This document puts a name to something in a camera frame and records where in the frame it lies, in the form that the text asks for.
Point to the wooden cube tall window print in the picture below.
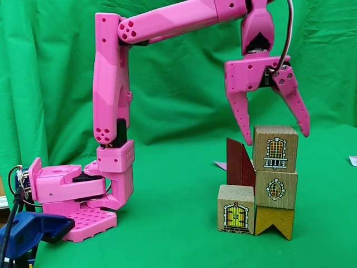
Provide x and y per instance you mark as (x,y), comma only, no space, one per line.
(276,150)

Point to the dark red wedge block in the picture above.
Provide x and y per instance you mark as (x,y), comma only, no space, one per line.
(237,164)

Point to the green cloth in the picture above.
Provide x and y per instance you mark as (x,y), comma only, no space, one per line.
(181,97)

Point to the wooden cube oval window print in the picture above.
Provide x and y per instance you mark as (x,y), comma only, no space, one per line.
(276,190)

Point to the wooden cube door print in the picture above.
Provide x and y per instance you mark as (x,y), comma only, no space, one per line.
(235,215)

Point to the yellow notched wooden block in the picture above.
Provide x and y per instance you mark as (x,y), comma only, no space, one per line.
(279,217)

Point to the circuit board on base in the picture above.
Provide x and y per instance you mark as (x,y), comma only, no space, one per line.
(24,182)

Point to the blue clamp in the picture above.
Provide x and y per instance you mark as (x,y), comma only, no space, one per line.
(25,229)

